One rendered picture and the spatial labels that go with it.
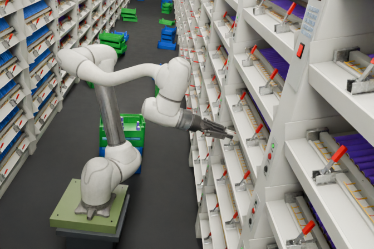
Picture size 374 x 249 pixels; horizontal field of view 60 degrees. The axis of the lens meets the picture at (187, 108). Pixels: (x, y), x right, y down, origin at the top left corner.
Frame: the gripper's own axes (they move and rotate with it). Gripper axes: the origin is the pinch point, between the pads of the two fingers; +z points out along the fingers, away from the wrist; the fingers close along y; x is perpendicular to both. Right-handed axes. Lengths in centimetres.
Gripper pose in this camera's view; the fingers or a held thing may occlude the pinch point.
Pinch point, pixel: (232, 135)
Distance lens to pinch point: 144.3
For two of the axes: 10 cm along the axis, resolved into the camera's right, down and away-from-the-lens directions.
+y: 0.5, 4.6, -8.9
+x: 3.7, -8.4, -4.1
